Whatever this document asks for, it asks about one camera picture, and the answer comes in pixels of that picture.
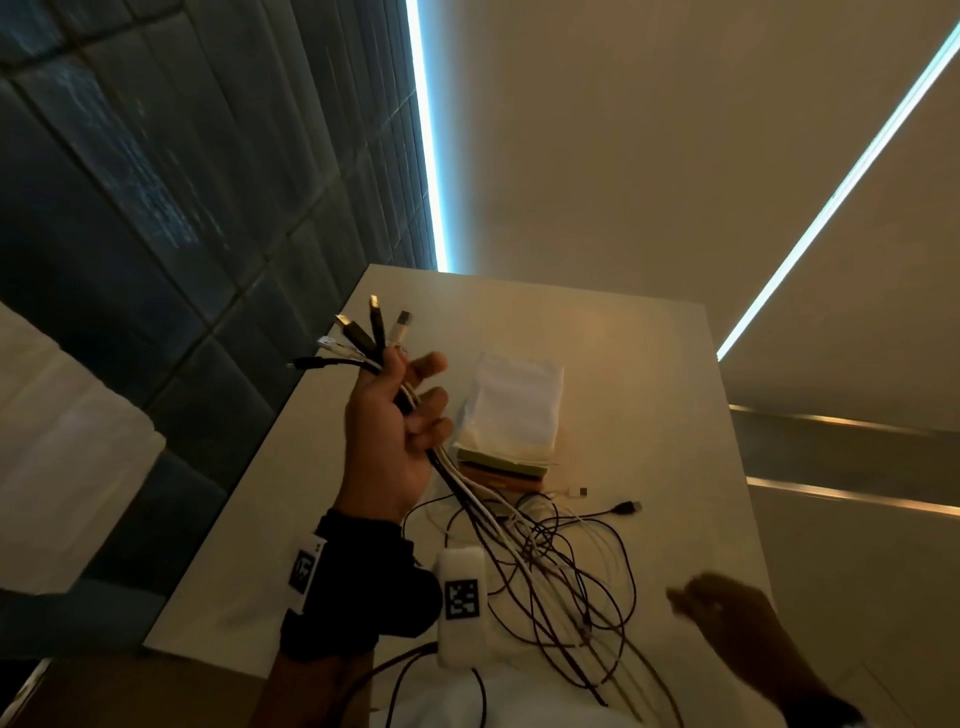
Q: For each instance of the white cushion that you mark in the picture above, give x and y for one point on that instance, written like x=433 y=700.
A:
x=67 y=465

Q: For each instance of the person's left hand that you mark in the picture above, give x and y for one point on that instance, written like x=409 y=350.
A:
x=382 y=450

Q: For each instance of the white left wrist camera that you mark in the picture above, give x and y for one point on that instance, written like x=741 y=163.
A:
x=459 y=645

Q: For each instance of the blue LED light strip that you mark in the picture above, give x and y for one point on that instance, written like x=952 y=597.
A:
x=427 y=150
x=840 y=187

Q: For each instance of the metal trim strip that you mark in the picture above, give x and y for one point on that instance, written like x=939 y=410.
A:
x=855 y=495
x=840 y=420

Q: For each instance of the person's left forearm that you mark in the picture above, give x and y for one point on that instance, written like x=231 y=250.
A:
x=300 y=697

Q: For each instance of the person's right hand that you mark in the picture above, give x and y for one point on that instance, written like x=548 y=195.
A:
x=750 y=637

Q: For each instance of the black right wristband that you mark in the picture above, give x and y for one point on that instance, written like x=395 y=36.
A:
x=821 y=712

